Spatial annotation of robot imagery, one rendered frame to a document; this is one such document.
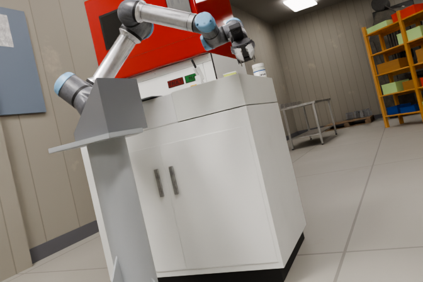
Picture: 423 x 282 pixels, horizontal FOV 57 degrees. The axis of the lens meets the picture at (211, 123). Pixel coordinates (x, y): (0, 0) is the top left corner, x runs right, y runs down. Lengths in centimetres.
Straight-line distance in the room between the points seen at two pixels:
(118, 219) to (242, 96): 74
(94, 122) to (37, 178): 230
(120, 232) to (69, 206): 244
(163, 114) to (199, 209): 49
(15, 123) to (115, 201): 231
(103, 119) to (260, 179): 72
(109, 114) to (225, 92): 53
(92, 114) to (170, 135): 46
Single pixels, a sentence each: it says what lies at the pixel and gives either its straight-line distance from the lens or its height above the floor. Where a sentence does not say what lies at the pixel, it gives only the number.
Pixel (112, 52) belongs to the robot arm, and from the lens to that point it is 189.
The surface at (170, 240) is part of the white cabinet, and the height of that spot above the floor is 26.
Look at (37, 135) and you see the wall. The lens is 394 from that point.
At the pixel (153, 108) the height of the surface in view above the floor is 91.
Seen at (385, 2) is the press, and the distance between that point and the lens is 1099.
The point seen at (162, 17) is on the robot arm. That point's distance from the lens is 171.
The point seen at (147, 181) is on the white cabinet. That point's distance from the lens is 201.
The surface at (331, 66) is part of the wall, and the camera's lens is 1208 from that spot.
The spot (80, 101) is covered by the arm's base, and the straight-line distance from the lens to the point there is 168.
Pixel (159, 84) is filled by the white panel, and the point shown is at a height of 112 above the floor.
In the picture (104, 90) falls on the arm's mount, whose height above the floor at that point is 99.
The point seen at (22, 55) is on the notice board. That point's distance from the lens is 406.
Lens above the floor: 74
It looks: 1 degrees up
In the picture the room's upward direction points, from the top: 13 degrees counter-clockwise
